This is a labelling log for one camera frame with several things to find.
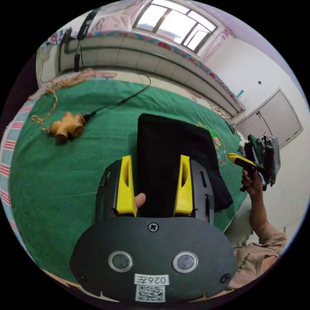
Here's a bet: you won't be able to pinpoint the pink curtain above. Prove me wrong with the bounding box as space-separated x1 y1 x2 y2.
202 26 233 62

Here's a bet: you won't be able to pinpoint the person's body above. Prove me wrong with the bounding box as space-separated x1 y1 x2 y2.
227 222 289 290

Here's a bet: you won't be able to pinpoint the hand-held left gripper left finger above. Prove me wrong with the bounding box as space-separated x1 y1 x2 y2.
116 155 138 217

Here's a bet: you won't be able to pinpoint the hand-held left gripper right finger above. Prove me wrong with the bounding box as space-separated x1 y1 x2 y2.
173 155 194 217

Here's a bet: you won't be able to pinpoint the person's right hand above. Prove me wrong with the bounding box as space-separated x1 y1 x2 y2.
242 169 265 197

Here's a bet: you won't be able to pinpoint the bed with green cover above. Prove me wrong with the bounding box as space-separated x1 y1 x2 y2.
0 70 250 287

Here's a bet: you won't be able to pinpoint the braided yellow red cord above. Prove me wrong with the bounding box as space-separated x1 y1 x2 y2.
28 68 117 132

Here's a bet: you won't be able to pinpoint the white cupboard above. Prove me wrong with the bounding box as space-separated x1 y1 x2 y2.
235 88 304 149

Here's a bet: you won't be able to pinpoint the floral printed cloth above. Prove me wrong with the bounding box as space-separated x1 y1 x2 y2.
47 29 246 111

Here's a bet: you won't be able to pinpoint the black standing fan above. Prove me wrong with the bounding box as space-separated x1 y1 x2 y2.
58 0 150 73

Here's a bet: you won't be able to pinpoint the black cable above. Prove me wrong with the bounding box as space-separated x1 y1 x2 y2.
83 75 151 119

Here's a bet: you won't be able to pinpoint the person's right forearm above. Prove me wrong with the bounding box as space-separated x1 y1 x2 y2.
249 191 270 237

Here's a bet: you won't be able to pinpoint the window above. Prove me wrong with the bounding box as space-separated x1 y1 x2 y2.
132 0 219 53

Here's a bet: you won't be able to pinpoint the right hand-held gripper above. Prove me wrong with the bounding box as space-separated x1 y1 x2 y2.
227 134 281 192

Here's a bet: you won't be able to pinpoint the person's left hand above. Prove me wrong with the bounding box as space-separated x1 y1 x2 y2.
134 193 147 214

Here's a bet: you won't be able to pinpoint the black pants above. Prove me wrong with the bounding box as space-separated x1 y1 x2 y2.
137 113 234 218

